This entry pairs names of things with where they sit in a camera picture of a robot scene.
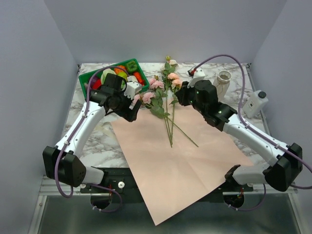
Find green bell pepper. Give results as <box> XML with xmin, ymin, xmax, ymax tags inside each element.
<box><xmin>125</xmin><ymin>60</ymin><xmax>138</xmax><ymax>74</ymax></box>

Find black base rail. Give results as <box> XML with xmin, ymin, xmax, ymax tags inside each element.
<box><xmin>80</xmin><ymin>168</ymin><xmax>255</xmax><ymax>207</ymax></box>

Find aluminium frame rail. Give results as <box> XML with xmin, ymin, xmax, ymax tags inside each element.
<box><xmin>28</xmin><ymin>174</ymin><xmax>299</xmax><ymax>234</ymax></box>

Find pink rose stem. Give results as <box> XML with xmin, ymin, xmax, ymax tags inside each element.
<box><xmin>132</xmin><ymin>91</ymin><xmax>198</xmax><ymax>147</ymax></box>

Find red chili pepper toy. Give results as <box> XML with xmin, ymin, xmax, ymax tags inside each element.
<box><xmin>133</xmin><ymin>72</ymin><xmax>145</xmax><ymax>86</ymax></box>

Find purple onion toy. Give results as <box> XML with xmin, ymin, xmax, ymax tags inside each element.
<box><xmin>91</xmin><ymin>76</ymin><xmax>99</xmax><ymax>86</ymax></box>

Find orange pumpkin toy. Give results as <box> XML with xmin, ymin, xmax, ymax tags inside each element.
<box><xmin>114</xmin><ymin>66</ymin><xmax>126</xmax><ymax>75</ymax></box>

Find pink flower bouquet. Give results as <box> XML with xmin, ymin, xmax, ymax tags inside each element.
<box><xmin>149</xmin><ymin>75</ymin><xmax>173</xmax><ymax>148</ymax></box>

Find green lettuce toy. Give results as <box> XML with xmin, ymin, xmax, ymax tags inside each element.
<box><xmin>100</xmin><ymin>69</ymin><xmax>116</xmax><ymax>85</ymax></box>

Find red tomato toy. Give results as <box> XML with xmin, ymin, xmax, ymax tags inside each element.
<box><xmin>92</xmin><ymin>79</ymin><xmax>102</xmax><ymax>90</ymax></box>

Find beige ribbon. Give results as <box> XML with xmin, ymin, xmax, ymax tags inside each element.
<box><xmin>96</xmin><ymin>122</ymin><xmax>116</xmax><ymax>138</ymax></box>

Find lime green fruit toy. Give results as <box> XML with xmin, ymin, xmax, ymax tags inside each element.
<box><xmin>118</xmin><ymin>72</ymin><xmax>127</xmax><ymax>80</ymax></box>

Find green plastic tray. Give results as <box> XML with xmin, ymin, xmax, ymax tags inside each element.
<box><xmin>78</xmin><ymin>58</ymin><xmax>149</xmax><ymax>98</ymax></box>

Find purple cable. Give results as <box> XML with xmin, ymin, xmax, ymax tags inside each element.
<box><xmin>192</xmin><ymin>54</ymin><xmax>312</xmax><ymax>212</ymax></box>
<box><xmin>54</xmin><ymin>65</ymin><xmax>130</xmax><ymax>213</ymax></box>

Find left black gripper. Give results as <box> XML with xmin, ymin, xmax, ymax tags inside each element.
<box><xmin>113</xmin><ymin>89</ymin><xmax>142</xmax><ymax>122</ymax></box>

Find peach rose stem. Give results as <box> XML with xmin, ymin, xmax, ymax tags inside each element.
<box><xmin>167</xmin><ymin>73</ymin><xmax>182</xmax><ymax>140</ymax></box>

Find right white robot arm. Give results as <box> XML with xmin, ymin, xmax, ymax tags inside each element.
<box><xmin>175</xmin><ymin>80</ymin><xmax>302</xmax><ymax>192</ymax></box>

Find white spray bottle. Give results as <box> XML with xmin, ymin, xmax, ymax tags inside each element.
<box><xmin>242</xmin><ymin>90</ymin><xmax>269</xmax><ymax>118</ymax></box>

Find white ceramic vase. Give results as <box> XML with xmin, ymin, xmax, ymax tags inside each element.
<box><xmin>213</xmin><ymin>71</ymin><xmax>232</xmax><ymax>101</ymax></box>

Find white egg-shaped vegetable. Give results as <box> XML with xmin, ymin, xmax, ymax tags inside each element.
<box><xmin>127</xmin><ymin>76</ymin><xmax>138</xmax><ymax>82</ymax></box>

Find pink wrapping paper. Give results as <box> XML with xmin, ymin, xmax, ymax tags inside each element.
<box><xmin>112</xmin><ymin>105</ymin><xmax>252</xmax><ymax>225</ymax></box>

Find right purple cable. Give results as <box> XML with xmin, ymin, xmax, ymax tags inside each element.
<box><xmin>192</xmin><ymin>54</ymin><xmax>312</xmax><ymax>212</ymax></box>

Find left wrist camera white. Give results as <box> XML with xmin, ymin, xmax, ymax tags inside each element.
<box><xmin>123</xmin><ymin>81</ymin><xmax>142</xmax><ymax>99</ymax></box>

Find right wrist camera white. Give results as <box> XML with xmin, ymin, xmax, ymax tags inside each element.
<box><xmin>187</xmin><ymin>67</ymin><xmax>206</xmax><ymax>88</ymax></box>

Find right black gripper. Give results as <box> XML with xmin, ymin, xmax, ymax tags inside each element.
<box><xmin>174</xmin><ymin>80</ymin><xmax>207</xmax><ymax>116</ymax></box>

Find white rose stem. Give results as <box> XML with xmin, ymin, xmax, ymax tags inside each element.
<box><xmin>160</xmin><ymin>56</ymin><xmax>178</xmax><ymax>77</ymax></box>

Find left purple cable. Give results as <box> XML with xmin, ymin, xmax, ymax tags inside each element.
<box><xmin>54</xmin><ymin>65</ymin><xmax>130</xmax><ymax>213</ymax></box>

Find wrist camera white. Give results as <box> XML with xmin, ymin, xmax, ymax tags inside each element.
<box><xmin>187</xmin><ymin>67</ymin><xmax>206</xmax><ymax>88</ymax></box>
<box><xmin>123</xmin><ymin>81</ymin><xmax>142</xmax><ymax>99</ymax></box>

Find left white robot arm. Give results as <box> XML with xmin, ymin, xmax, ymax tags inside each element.
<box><xmin>42</xmin><ymin>74</ymin><xmax>142</xmax><ymax>193</ymax></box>

